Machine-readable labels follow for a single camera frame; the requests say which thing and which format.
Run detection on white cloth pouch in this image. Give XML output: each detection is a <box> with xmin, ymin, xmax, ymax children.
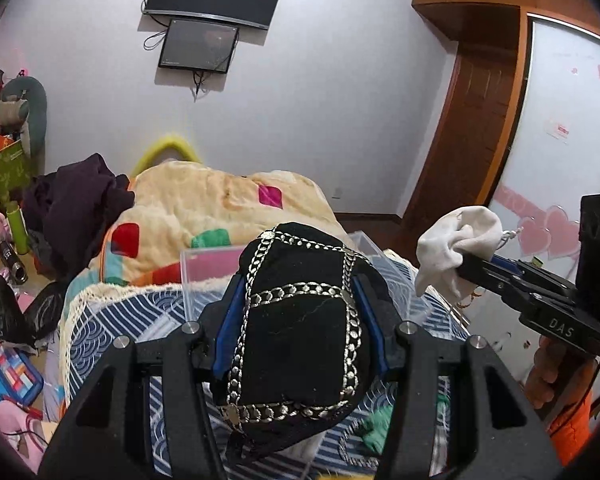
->
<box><xmin>415</xmin><ymin>206</ymin><xmax>522</xmax><ymax>304</ymax></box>

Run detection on black bag with silver chain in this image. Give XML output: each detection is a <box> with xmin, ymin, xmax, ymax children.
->
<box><xmin>210</xmin><ymin>221</ymin><xmax>394</xmax><ymax>461</ymax></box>

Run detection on person's right hand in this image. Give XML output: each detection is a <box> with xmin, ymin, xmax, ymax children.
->
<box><xmin>524</xmin><ymin>336</ymin><xmax>567</xmax><ymax>410</ymax></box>

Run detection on colourful blue pencil case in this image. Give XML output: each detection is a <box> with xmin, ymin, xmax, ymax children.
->
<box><xmin>0</xmin><ymin>344</ymin><xmax>44</xmax><ymax>406</ymax></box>

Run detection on black plastic bag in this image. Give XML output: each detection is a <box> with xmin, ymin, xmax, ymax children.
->
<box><xmin>0</xmin><ymin>275</ymin><xmax>68</xmax><ymax>348</ymax></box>

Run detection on white sliding door with hearts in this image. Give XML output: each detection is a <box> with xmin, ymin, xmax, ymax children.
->
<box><xmin>459</xmin><ymin>14</ymin><xmax>600</xmax><ymax>396</ymax></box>

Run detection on black cylindrical flashlight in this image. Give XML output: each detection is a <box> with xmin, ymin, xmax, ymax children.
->
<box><xmin>0</xmin><ymin>240</ymin><xmax>28</xmax><ymax>285</ymax></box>

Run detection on clear plastic storage box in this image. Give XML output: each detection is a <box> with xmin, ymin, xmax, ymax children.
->
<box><xmin>181</xmin><ymin>223</ymin><xmax>434</xmax><ymax>326</ymax></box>

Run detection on blue white patterned tablecloth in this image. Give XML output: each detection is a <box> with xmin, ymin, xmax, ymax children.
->
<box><xmin>58</xmin><ymin>252</ymin><xmax>468</xmax><ymax>479</ymax></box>

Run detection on green bottle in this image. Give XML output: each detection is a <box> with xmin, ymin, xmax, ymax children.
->
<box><xmin>6</xmin><ymin>200</ymin><xmax>29</xmax><ymax>255</ymax></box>

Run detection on dark purple clothing pile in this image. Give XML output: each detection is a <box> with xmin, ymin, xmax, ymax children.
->
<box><xmin>22</xmin><ymin>153</ymin><xmax>135</xmax><ymax>281</ymax></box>

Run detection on beige colourful fleece blanket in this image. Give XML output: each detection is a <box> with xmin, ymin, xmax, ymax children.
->
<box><xmin>79</xmin><ymin>162</ymin><xmax>350</xmax><ymax>285</ymax></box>

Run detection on brown wooden wardrobe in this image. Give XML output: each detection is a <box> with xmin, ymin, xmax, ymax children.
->
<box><xmin>396</xmin><ymin>0</ymin><xmax>600</xmax><ymax>258</ymax></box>

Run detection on green cardboard box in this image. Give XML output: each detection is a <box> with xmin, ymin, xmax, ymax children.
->
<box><xmin>0</xmin><ymin>135</ymin><xmax>32</xmax><ymax>206</ymax></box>

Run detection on grey green plush toy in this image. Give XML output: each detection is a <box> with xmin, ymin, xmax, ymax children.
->
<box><xmin>0</xmin><ymin>76</ymin><xmax>47</xmax><ymax>158</ymax></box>

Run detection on small black wall monitor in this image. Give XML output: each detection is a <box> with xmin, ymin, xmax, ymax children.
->
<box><xmin>158</xmin><ymin>20</ymin><xmax>239</xmax><ymax>74</ymax></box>

